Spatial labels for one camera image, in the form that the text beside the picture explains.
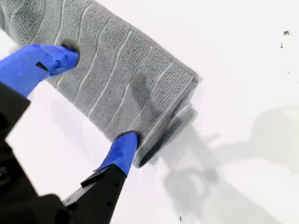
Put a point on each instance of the grey striped square towel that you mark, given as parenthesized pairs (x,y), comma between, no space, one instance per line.
(116,70)

